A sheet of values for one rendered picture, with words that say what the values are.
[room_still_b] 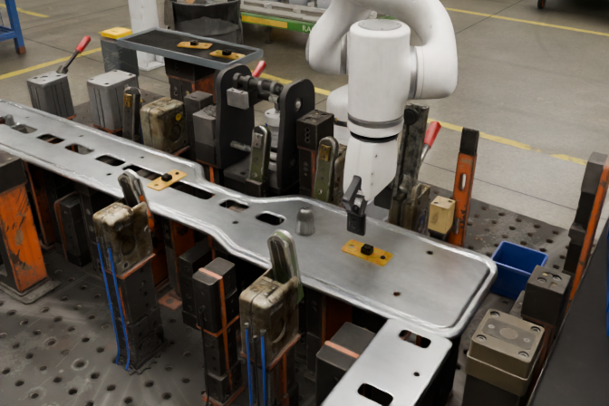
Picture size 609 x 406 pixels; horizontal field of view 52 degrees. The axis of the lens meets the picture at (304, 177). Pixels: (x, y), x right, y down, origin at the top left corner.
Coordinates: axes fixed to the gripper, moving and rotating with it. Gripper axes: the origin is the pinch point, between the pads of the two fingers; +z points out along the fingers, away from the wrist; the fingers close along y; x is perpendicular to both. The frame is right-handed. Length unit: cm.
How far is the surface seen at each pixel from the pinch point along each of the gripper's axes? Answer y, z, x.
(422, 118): -15.1, -12.0, 1.6
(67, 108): -18, 11, -102
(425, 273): -0.1, 7.7, 10.5
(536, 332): 10.7, 1.8, 30.2
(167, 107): -15, 0, -60
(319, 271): 8.9, 7.6, -4.2
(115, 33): -32, -8, -94
